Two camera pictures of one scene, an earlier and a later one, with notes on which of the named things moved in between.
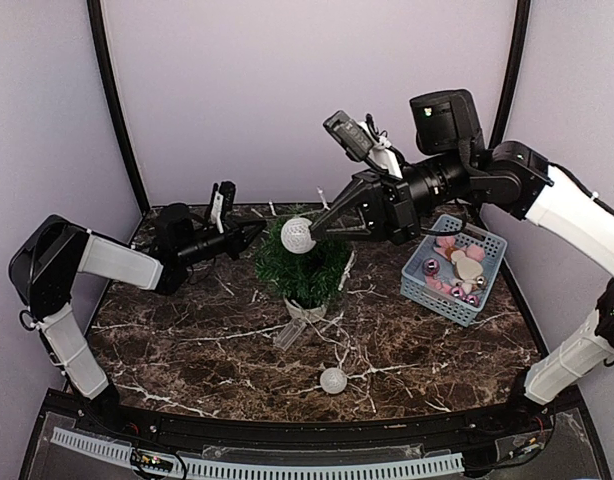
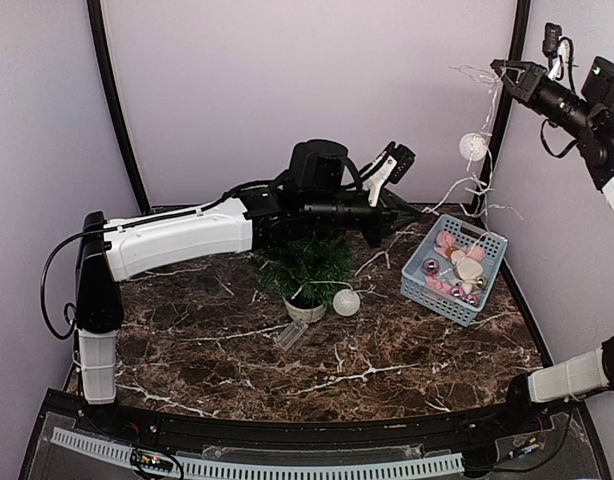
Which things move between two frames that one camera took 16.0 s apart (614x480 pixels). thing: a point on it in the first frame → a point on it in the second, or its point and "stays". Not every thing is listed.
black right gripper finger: [359, 185] → [516, 73]
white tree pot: [306, 314] stays
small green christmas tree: [308, 279] stays
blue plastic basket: [454, 275] stays
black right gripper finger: [359, 227] → [521, 84]
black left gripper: [235, 244] → [394, 221]
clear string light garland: [298, 236] → [477, 199]
